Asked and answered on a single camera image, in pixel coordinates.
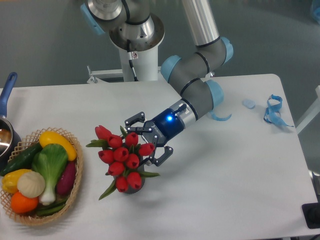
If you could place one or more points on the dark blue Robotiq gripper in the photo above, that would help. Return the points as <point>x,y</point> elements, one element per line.
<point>165,126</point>

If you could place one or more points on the red tulip bouquet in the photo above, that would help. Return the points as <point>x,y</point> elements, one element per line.
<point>116,148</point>

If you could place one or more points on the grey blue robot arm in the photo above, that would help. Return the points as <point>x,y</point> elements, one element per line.
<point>197,97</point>

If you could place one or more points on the dark grey ribbed vase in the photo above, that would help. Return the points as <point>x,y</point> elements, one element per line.
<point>127,175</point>

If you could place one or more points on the curled blue ribbon strip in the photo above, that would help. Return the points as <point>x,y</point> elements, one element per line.
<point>217,118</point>

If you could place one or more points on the purple sweet potato toy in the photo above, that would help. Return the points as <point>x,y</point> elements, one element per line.
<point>67,179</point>

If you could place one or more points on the small pale blue cap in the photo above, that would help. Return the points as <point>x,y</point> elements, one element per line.
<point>248,103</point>

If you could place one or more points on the green bok choy toy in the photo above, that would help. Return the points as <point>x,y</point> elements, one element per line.
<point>50,163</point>

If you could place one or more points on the blue ribbon knot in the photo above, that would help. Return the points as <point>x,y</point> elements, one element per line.
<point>272,113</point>

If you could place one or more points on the green bean pods toy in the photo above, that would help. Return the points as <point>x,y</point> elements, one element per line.
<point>51,209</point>

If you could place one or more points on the woven wicker basket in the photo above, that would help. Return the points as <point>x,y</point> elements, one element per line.
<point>30,219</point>

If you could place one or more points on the green cucumber toy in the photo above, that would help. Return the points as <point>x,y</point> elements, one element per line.
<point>23,160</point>

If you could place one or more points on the cream steamed bun toy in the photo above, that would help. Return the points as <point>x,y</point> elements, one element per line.
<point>31,184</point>

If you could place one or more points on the orange fruit toy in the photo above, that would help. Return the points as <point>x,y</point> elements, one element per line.
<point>21,204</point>

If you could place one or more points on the yellow bell pepper toy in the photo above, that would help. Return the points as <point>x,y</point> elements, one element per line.
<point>10,180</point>

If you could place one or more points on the black device at edge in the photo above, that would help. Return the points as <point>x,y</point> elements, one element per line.
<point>311,212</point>

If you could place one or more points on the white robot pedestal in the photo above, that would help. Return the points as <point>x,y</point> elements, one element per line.
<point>138,43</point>

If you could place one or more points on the blue handled saucepan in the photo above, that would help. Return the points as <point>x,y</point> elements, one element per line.
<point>9,138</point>

